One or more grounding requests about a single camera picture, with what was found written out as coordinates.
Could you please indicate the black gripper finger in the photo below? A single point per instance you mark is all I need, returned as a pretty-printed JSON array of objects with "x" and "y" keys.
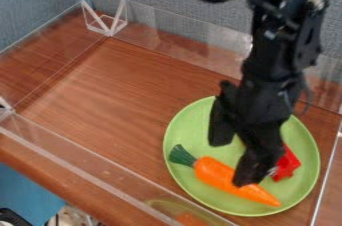
[
  {"x": 221, "y": 126},
  {"x": 265, "y": 149}
]

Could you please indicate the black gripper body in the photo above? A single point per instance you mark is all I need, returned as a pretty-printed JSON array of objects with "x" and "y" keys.
[{"x": 261, "y": 102}]

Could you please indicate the orange toy carrot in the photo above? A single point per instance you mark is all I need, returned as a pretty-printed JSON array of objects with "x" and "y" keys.
[{"x": 217, "y": 175}]

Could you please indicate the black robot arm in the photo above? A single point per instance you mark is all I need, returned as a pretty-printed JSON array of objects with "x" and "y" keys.
[{"x": 286, "y": 39}]

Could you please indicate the green plate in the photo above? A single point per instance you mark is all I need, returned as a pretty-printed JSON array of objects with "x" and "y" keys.
[{"x": 188, "y": 130}]

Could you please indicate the red plastic block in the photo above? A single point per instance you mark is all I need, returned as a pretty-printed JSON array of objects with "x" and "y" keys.
[{"x": 286, "y": 165}]

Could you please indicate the clear acrylic corner bracket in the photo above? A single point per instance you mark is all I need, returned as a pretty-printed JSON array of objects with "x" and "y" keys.
[{"x": 105, "y": 24}]

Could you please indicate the clear acrylic enclosure wall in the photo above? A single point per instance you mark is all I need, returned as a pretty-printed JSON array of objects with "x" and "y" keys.
[{"x": 87, "y": 101}]

